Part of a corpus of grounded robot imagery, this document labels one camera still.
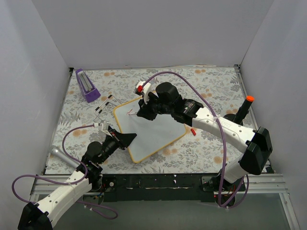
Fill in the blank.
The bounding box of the yellow framed whiteboard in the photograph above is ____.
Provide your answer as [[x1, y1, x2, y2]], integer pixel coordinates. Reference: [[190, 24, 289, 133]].
[[113, 97, 186, 163]]

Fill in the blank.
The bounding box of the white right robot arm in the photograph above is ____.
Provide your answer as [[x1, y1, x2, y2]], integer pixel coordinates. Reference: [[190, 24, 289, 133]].
[[135, 81, 272, 191]]

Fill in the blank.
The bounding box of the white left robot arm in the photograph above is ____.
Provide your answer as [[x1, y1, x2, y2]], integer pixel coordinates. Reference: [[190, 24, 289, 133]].
[[17, 126, 137, 230]]

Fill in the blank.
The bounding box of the silver microphone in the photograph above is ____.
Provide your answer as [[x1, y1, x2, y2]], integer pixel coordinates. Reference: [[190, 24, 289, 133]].
[[48, 145, 79, 169]]

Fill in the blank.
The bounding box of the floral patterned tablecloth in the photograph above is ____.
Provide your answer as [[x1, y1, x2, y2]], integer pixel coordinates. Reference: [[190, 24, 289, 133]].
[[45, 66, 264, 174]]

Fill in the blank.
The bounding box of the purple metronome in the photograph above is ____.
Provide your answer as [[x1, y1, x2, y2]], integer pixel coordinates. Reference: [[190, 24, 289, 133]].
[[75, 69, 101, 103]]

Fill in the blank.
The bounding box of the black orange-tipped flashlight on stand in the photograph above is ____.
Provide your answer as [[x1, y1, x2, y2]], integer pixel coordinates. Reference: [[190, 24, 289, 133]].
[[224, 95, 254, 125]]

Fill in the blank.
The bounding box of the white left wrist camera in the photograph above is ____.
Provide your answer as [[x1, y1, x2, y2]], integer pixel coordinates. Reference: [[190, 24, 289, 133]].
[[98, 121, 110, 135]]

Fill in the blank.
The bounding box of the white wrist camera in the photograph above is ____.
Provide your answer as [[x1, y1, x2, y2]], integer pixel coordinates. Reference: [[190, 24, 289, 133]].
[[98, 121, 110, 135], [135, 81, 152, 104]]

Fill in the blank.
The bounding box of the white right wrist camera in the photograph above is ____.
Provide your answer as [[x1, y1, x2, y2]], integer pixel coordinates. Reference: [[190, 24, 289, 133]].
[[135, 81, 152, 104]]

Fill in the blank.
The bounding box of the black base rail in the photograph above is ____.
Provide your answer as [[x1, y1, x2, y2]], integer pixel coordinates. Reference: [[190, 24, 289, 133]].
[[83, 173, 219, 204]]

